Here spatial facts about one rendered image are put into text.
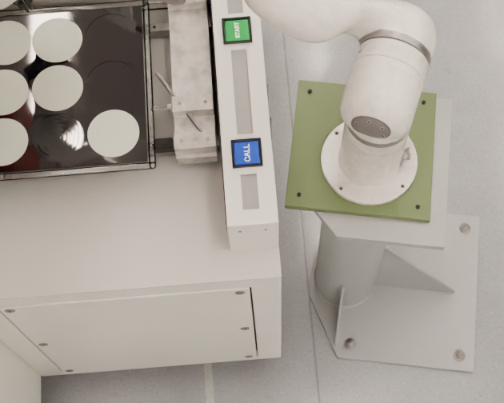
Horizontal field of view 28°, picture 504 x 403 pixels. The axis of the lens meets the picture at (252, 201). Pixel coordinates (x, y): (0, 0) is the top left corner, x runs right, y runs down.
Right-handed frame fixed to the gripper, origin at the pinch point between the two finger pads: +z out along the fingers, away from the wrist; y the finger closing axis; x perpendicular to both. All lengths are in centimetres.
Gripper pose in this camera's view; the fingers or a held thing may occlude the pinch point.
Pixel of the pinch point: (23, 1)
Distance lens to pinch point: 203.1
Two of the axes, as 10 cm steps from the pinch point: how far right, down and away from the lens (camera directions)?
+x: -5.7, -7.6, 3.2
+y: 8.1, -5.9, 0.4
